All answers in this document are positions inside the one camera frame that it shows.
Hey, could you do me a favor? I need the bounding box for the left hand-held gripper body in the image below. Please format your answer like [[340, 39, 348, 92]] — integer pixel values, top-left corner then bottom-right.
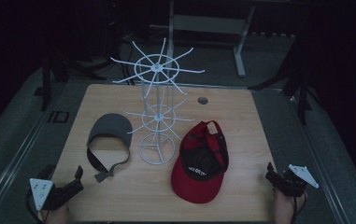
[[29, 177, 74, 213]]

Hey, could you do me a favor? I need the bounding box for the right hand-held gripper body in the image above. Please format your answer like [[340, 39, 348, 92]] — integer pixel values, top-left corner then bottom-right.
[[278, 163, 320, 198]]

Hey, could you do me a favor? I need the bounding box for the person's left hand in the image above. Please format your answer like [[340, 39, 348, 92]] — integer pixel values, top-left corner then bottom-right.
[[40, 203, 71, 224]]

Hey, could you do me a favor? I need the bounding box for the person's right hand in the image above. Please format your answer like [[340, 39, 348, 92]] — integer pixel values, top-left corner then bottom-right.
[[273, 188, 309, 224]]

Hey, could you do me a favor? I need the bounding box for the grey sun visor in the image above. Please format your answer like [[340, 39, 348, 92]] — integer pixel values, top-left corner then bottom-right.
[[86, 113, 134, 184]]

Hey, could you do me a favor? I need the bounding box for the red baseball cap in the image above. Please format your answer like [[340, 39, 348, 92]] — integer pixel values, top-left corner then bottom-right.
[[170, 120, 230, 204]]

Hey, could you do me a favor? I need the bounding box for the black metal stand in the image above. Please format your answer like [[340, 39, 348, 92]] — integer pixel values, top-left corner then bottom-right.
[[249, 31, 317, 126], [34, 46, 107, 112]]

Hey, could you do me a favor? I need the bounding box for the black cable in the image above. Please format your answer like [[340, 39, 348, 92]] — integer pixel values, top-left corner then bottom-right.
[[24, 186, 44, 221], [292, 191, 308, 224]]

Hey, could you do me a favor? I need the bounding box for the black rectangular floor bracket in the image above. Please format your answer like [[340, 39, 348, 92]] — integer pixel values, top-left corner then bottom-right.
[[47, 109, 71, 124]]

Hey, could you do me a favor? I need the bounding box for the white wire hat rack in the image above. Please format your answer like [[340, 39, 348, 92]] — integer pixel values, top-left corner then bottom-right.
[[109, 37, 206, 166]]

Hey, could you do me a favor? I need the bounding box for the grey metal desk frame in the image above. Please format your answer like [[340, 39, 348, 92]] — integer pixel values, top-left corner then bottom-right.
[[165, 0, 257, 78]]

